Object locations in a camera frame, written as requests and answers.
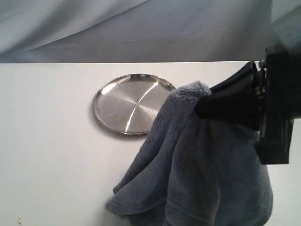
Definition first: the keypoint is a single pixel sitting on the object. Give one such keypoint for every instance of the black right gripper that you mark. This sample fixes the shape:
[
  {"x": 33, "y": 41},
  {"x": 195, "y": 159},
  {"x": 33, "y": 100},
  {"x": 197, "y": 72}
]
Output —
[{"x": 244, "y": 108}]

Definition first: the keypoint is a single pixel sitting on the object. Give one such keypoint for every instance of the grey fleece cloth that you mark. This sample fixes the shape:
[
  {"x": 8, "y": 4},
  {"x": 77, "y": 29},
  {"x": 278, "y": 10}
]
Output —
[{"x": 194, "y": 172}]

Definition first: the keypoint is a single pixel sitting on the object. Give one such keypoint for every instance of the round stainless steel plate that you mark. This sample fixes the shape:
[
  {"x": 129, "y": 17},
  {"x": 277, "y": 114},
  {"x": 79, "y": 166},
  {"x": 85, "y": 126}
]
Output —
[{"x": 130, "y": 103}]

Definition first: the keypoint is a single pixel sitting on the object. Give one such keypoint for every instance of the grey backdrop cloth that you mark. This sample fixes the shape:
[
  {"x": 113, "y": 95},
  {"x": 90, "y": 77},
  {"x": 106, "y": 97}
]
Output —
[{"x": 120, "y": 31}]

